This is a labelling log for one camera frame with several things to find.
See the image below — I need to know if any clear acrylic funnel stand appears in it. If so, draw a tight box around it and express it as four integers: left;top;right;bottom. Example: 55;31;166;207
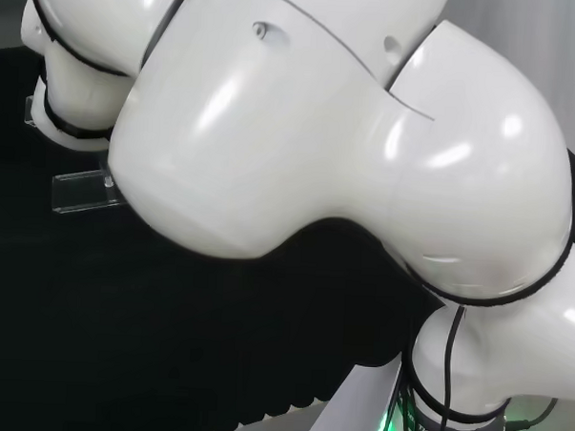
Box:
19;93;132;218

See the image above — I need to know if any black bench cloth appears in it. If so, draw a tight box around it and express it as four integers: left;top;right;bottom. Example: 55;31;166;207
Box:
0;45;575;431

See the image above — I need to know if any black cable with plug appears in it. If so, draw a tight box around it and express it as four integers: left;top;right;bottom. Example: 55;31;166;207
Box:
503;395;560;431

